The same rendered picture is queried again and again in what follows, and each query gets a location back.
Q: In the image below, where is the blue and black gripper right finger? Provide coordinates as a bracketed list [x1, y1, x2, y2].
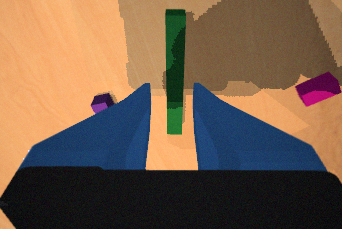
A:
[192, 83, 327, 171]

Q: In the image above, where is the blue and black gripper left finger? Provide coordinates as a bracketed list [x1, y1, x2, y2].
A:
[16, 83, 151, 172]

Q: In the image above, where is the purple rod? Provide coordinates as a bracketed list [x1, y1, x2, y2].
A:
[90, 93, 114, 114]

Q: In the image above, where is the green rod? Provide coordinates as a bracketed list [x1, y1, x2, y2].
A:
[165, 9, 186, 135]

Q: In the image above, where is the magenta rod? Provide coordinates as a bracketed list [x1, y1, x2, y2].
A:
[295, 71, 342, 107]

